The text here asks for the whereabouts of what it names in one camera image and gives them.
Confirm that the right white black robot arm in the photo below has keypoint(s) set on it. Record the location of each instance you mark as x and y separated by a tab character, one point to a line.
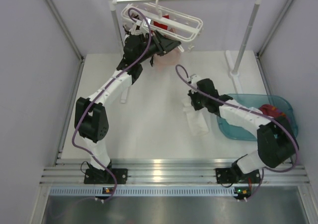
275	138

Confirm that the teal plastic basket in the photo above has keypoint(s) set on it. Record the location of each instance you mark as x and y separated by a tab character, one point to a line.
256	101

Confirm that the white sock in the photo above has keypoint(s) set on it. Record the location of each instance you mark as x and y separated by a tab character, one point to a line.
195	119

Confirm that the white plastic clip hanger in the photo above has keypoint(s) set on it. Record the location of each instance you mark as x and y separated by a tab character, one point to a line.
182	27

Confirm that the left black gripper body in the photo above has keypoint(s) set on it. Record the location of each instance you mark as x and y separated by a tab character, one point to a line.
156	45

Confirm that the pink sock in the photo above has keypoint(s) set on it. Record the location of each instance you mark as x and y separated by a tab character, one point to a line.
169	59

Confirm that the perforated cable duct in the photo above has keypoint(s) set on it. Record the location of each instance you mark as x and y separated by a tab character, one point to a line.
151	191

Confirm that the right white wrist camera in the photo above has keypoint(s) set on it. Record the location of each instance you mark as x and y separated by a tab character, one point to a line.
195	78

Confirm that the aluminium mounting rail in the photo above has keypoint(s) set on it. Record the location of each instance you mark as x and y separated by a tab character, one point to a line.
167	172

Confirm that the red sock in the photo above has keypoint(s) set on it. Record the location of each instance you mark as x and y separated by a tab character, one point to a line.
162	26

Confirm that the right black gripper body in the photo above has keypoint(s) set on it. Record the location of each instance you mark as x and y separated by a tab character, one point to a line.
198	101

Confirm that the orange purple sock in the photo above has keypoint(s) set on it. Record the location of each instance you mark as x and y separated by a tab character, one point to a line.
272	111

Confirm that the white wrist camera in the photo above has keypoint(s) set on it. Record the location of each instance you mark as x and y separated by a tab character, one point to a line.
195	78
140	27

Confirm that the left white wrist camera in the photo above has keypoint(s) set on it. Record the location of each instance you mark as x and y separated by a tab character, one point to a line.
140	27

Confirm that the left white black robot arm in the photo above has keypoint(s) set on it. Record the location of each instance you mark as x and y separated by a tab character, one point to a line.
91	121

